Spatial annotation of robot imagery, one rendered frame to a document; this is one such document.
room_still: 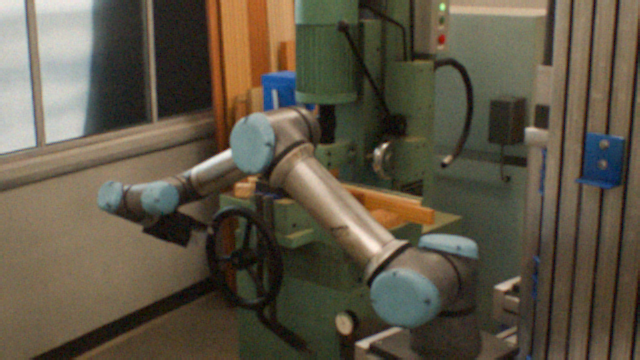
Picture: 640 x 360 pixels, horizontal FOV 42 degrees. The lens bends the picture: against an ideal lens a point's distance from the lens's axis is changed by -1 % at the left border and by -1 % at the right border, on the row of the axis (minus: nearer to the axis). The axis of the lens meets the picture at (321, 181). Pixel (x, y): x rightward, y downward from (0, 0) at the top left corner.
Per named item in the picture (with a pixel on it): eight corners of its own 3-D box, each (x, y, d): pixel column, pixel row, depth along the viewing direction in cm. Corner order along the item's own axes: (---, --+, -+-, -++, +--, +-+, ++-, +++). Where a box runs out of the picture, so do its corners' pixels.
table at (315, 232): (195, 220, 249) (194, 200, 247) (267, 199, 271) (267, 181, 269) (353, 267, 210) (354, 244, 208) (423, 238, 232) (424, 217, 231)
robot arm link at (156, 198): (187, 174, 196) (154, 177, 202) (152, 184, 187) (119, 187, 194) (193, 207, 197) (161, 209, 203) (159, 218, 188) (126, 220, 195)
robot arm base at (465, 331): (496, 345, 172) (499, 300, 169) (449, 368, 162) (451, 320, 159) (440, 322, 182) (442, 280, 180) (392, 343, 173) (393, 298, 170)
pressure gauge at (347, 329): (334, 337, 224) (334, 309, 222) (343, 333, 226) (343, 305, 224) (352, 344, 220) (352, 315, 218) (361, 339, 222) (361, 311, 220)
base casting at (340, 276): (234, 258, 255) (233, 229, 252) (354, 216, 297) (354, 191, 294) (348, 295, 226) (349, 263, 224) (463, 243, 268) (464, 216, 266)
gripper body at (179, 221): (170, 243, 218) (135, 230, 209) (181, 212, 219) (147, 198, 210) (189, 249, 213) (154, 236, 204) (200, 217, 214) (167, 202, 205)
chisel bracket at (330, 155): (305, 173, 244) (305, 144, 242) (337, 165, 254) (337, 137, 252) (325, 177, 239) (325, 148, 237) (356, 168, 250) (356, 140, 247)
